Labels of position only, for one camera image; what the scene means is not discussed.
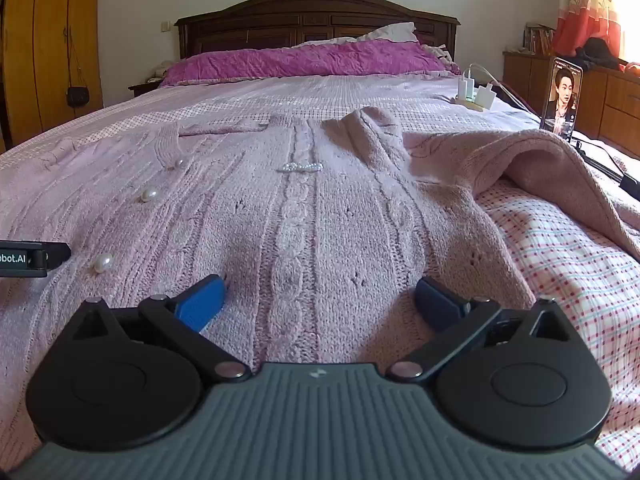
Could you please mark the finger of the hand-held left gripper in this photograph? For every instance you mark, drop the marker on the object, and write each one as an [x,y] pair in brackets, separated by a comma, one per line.
[56,254]

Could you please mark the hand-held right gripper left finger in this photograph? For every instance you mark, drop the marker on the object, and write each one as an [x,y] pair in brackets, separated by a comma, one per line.
[200,305]

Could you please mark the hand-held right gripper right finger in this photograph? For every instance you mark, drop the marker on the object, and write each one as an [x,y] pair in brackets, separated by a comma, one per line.
[437,305]

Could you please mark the pink knitted sweater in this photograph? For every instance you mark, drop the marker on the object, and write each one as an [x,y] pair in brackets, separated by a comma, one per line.
[300,235]

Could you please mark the small black shoulder bag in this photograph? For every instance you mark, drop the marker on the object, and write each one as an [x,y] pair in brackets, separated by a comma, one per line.
[77,96]

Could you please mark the checked bed sheet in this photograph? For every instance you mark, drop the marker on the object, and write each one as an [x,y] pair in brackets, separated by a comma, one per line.
[575,310]

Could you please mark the dark wooden nightstand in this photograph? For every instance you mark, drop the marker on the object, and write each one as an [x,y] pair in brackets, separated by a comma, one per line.
[142,87]

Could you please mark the white power strip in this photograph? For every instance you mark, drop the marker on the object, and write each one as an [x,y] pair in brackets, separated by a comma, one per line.
[470,105]

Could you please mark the cream cloth bundle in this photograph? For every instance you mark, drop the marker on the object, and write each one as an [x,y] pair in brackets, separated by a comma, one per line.
[160,70]

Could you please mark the white charger plug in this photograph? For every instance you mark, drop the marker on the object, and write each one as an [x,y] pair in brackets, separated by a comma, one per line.
[466,87]
[484,96]

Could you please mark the black phone stand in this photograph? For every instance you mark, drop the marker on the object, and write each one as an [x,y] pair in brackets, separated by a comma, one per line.
[605,165]

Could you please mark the wooden wardrobe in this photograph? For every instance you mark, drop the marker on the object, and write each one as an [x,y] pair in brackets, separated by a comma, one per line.
[45,35]

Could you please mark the smartphone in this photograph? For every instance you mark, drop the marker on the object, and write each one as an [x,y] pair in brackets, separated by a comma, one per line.
[562,95]

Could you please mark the purple crinkled quilt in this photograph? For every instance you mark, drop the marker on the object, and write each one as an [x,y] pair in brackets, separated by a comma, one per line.
[300,60]

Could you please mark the wooden side cabinet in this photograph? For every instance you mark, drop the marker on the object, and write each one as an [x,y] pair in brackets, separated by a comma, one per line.
[615,105]

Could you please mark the white pillow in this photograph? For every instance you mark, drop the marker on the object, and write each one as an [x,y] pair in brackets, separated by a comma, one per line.
[395,32]

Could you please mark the row of books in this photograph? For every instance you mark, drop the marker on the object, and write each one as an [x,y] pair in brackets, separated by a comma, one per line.
[539,40]

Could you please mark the dark cloth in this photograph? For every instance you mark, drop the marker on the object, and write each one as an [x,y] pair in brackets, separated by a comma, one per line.
[597,52]

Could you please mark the dark wooden headboard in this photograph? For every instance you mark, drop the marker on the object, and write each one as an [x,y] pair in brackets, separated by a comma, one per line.
[310,15]

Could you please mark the orange floral curtain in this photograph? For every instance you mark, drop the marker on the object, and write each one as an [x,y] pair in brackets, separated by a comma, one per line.
[585,5]

